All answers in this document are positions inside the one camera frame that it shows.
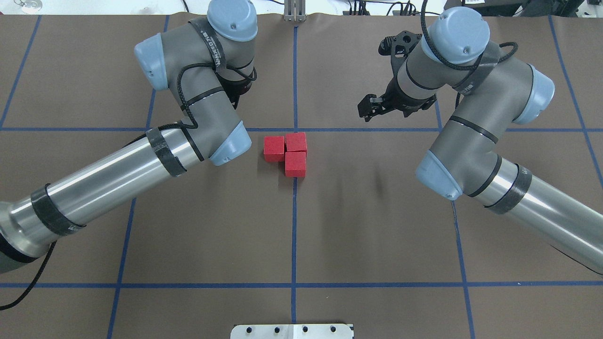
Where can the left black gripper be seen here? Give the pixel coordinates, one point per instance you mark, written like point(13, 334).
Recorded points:
point(240, 88)

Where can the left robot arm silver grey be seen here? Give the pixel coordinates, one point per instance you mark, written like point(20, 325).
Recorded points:
point(207, 64)

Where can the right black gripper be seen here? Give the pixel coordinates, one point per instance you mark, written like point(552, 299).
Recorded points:
point(406, 102)

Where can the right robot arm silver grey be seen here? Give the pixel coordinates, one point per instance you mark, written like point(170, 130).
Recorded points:
point(497, 90)

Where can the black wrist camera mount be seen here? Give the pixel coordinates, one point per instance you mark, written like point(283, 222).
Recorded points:
point(398, 48)

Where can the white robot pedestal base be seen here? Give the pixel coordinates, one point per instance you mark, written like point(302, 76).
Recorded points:
point(293, 331)

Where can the red block placed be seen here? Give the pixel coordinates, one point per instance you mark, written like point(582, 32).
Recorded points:
point(274, 148)
point(296, 142)
point(295, 164)

